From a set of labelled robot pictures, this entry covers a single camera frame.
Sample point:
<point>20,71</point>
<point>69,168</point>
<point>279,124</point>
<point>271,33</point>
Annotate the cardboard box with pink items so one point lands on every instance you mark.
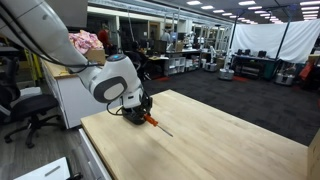
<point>88,45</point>

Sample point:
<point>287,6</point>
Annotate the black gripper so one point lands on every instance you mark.
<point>145,106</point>

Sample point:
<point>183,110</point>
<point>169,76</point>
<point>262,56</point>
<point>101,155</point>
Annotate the person in red shirt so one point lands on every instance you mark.
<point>103,36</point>

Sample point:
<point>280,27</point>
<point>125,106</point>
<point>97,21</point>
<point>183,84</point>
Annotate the white backdrop curtain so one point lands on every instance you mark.
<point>289,42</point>

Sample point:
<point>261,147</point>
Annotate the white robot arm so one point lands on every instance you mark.
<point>33,24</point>

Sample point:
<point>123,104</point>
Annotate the white shelf unit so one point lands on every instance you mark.
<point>174,66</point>

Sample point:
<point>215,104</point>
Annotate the black office chair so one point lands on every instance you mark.
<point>30,107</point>

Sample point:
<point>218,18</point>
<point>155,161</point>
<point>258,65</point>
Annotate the black holder object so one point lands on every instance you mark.
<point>134,115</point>

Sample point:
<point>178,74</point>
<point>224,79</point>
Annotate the white cabinet with wood top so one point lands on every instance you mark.
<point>75,100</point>

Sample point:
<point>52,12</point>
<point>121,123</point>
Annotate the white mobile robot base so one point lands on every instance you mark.
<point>226,73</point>

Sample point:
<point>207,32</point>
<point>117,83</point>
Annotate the orange handled screwdriver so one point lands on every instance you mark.
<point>152,121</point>

